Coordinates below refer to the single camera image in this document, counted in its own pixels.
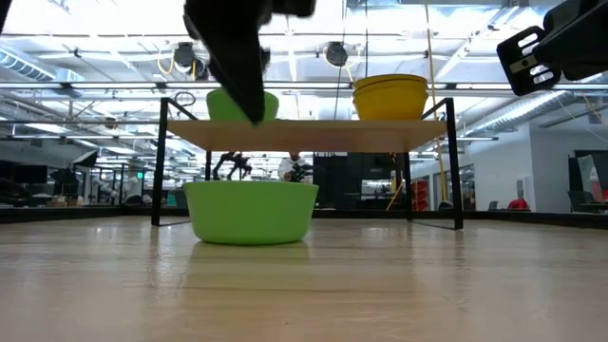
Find wooden shelf with black legs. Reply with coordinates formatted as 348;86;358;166
150;97;466;232

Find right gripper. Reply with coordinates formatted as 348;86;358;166
495;0;608;98

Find green mini bowl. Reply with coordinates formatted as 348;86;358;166
183;180;320;246
205;87;280;122

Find red storage cabinet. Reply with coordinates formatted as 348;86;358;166
410;176;431;213

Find person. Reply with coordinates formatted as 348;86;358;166
277;151;315;185

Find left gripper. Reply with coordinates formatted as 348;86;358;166
182;0;317;126

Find silver ventilation duct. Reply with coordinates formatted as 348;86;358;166
0;45;86;99
467;88;608;140

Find black background monitor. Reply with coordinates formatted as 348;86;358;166
12;163;49;185

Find black ceiling cable reel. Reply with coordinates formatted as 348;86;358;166
324;41;351;68
172;41;209;83

